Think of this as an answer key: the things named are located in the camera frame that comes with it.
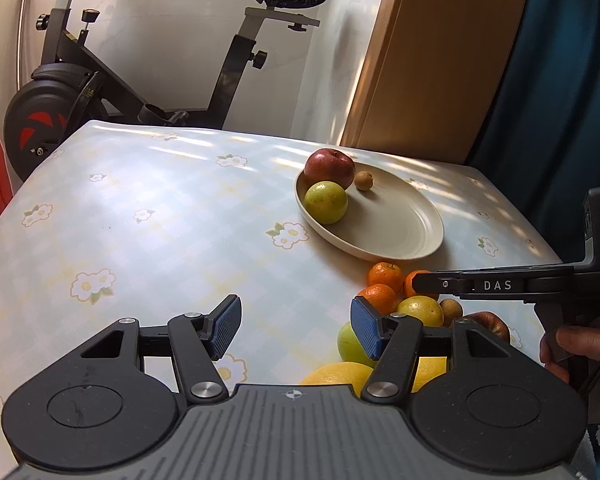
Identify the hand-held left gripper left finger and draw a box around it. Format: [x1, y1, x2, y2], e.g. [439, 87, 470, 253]
[72, 294, 243, 403]

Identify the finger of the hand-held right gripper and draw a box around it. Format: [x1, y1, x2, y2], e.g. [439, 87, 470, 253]
[411, 266, 577, 303]

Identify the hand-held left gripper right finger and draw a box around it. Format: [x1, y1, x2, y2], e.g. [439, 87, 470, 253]
[349, 296, 518, 403]

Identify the green apple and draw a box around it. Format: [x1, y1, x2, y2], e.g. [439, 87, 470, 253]
[336, 322, 378, 368]

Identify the small orange mandarin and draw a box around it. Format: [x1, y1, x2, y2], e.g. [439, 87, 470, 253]
[368, 261, 403, 295]
[356, 284, 398, 315]
[403, 270, 438, 301]

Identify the large yellow lemon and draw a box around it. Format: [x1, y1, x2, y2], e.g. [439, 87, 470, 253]
[300, 361, 376, 387]

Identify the wrinkled reddish brown apple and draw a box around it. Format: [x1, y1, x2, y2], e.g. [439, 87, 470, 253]
[462, 311, 511, 345]

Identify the cream round plate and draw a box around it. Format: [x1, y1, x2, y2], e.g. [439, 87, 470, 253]
[294, 156, 446, 262]

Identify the yellow citrus fruit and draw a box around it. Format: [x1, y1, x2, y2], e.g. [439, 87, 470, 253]
[411, 356, 449, 394]

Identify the shiny red apple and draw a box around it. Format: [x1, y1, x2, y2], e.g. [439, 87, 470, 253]
[303, 148, 356, 192]

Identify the person's right hand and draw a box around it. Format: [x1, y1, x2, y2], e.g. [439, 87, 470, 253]
[539, 324, 600, 401]

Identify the blue curtain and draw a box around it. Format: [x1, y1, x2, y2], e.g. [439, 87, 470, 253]
[467, 0, 600, 266]

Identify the wooden door panel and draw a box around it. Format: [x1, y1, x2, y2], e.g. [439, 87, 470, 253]
[340, 0, 536, 166]

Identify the black exercise bike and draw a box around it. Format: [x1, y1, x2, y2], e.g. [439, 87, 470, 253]
[3, 0, 329, 183]

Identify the thin metal pole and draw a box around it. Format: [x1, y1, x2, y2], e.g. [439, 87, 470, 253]
[16, 0, 33, 88]

